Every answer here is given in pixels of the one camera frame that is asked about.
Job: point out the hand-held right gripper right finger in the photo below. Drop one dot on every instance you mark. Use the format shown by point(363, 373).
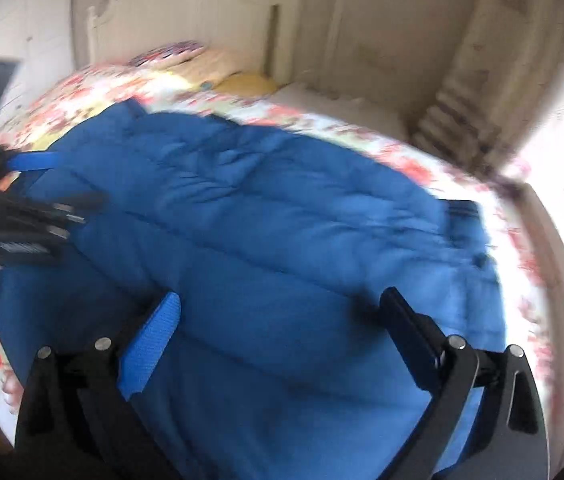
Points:
point(407, 330)

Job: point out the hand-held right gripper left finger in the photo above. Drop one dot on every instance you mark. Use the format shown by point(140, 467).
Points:
point(154, 340)

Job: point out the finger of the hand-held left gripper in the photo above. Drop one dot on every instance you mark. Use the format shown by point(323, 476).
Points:
point(51, 210)
point(36, 161)

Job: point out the blue puffer jacket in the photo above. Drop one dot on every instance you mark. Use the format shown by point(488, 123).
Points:
point(272, 240)

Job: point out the floral bed sheet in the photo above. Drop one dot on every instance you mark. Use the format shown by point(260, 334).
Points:
point(86, 85)

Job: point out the white wardrobe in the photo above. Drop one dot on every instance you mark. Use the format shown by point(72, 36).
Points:
point(26, 20)

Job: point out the embroidered floral pillow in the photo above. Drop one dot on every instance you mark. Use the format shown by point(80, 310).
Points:
point(169, 54)

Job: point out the peach patterned pillow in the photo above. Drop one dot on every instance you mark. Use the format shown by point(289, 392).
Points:
point(211, 67)

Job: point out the white wooden headboard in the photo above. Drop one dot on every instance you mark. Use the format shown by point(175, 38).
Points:
point(186, 5)

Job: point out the yellow pillow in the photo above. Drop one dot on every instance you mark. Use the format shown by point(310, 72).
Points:
point(247, 85)

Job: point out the white nightstand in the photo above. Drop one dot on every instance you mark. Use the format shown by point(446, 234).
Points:
point(332, 107)

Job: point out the striped printed curtain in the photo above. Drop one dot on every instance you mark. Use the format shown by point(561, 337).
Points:
point(492, 60)

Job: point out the silver pole desk lamp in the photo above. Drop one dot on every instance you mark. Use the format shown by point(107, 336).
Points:
point(335, 35)

